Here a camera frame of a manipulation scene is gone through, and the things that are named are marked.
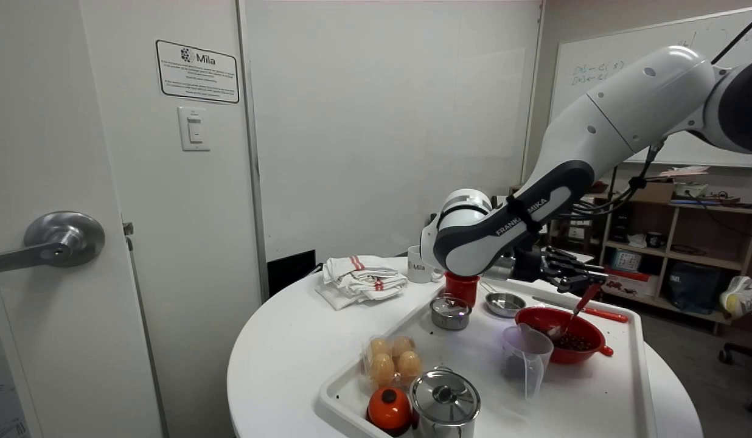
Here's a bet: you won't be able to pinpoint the black storage bin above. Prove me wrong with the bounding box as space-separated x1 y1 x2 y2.
659 263 720 314

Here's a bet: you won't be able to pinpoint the white door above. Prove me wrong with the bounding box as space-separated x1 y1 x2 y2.
0 0 165 438

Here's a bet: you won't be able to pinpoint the clear plastic measuring cup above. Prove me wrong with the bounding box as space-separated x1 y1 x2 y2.
497 323 557 400

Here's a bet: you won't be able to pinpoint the whiteboard with green writing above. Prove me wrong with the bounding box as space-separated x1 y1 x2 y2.
542 4 752 170

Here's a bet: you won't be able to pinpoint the red mug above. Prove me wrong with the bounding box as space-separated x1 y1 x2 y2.
443 272 481 312

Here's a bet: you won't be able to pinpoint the silver door lever handle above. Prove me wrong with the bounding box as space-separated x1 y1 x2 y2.
0 210 108 278

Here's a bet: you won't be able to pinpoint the dark brown beans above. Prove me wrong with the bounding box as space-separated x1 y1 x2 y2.
552 325 594 352

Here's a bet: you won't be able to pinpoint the small lidded steel pot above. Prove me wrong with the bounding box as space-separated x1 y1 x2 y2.
429 290 475 334

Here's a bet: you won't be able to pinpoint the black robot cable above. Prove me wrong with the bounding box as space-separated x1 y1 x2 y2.
583 7 752 216

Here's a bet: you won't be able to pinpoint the steel canister with lid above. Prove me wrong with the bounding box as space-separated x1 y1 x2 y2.
406 364 485 438

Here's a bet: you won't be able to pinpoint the white crumpled plastic bag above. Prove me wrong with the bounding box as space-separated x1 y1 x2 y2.
718 276 752 322

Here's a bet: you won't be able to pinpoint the red plastic bowl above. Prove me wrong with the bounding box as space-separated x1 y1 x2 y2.
514 303 610 368

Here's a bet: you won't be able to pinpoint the white plastic tray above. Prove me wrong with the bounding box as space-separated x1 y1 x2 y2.
311 278 658 438

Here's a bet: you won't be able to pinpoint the orange handled metal spoon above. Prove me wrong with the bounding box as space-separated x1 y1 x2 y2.
552 280 607 342

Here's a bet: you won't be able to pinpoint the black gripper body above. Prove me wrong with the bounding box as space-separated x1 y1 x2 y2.
512 239 574 282

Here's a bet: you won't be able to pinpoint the small open steel bowl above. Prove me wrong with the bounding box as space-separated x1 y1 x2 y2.
481 290 527 319

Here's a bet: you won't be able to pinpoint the round white table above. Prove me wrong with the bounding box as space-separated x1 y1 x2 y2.
223 256 705 438

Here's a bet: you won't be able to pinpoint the white red kitchen towel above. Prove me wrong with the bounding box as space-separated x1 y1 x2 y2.
314 254 411 312

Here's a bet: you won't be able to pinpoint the wooden shelf unit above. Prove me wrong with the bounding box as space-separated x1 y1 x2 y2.
596 178 752 323

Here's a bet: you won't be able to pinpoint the white red storage box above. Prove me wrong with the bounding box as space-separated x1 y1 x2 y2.
599 268 654 303

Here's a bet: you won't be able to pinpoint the white light switch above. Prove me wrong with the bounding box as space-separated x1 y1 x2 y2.
177 104 212 155

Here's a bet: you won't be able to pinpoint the beige bread roll cluster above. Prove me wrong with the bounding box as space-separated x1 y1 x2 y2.
360 334 426 389

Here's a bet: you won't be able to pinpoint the white wall sign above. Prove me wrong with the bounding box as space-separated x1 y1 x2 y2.
154 36 241 108

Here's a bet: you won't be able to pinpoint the small orange round container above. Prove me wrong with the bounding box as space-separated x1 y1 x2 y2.
364 385 415 436

